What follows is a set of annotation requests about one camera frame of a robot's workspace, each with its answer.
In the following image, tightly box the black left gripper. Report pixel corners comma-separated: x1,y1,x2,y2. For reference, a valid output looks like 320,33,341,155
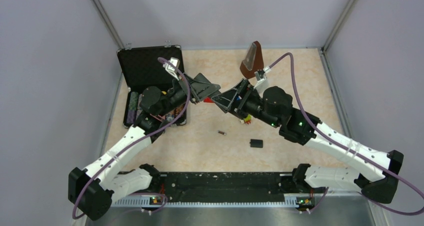
158,72,221,117

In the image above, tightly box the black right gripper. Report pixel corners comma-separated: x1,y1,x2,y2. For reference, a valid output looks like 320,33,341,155
211,79,281,128

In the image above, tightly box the black battery cover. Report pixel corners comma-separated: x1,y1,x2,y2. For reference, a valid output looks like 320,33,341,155
249,139,264,148

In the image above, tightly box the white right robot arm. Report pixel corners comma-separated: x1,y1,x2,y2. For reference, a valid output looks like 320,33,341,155
211,79,404,204

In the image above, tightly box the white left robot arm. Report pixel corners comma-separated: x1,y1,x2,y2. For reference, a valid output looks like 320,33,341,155
68,73,221,220

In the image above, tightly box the red toy brick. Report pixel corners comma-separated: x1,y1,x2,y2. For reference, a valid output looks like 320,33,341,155
203,97,214,103

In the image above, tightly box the colourful toy brick train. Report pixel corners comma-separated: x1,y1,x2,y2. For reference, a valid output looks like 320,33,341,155
240,115,252,125

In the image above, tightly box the brown wooden metronome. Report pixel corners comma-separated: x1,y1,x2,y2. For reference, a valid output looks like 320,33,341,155
239,41,264,79

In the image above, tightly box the black poker chip case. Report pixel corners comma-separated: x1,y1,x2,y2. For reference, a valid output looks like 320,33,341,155
116,45,185,128

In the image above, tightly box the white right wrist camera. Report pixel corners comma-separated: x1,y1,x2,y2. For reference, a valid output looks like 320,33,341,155
254,67,271,94

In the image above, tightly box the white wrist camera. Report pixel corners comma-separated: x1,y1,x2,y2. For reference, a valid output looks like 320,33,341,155
254,67,271,94
163,57,180,80

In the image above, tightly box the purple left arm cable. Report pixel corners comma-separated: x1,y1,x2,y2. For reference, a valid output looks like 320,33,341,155
72,57,192,220

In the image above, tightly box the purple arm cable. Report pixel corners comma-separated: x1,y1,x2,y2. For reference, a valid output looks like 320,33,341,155
266,52,424,216
72,57,192,220

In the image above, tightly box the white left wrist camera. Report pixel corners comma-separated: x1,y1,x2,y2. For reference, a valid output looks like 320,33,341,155
163,57,180,80

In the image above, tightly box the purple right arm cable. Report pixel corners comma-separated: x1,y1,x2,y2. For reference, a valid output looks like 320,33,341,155
266,52,424,216

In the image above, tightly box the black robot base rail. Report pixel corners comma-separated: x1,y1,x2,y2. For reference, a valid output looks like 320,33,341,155
112,171,325,210

